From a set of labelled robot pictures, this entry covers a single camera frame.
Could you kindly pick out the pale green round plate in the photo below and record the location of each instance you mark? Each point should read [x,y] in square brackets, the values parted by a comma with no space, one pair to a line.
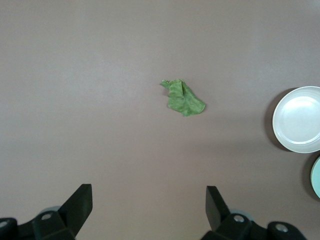
[317,177]

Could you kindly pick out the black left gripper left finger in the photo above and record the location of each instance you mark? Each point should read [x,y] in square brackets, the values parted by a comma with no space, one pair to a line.
[75,212]

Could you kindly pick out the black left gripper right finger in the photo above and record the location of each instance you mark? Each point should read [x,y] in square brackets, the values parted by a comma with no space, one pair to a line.
[217,215]

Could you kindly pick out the white round plate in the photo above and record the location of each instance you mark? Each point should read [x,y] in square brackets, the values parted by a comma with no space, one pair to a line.
[297,120]

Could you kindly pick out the green lettuce leaf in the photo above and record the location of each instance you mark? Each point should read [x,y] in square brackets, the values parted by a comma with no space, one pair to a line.
[182,102]

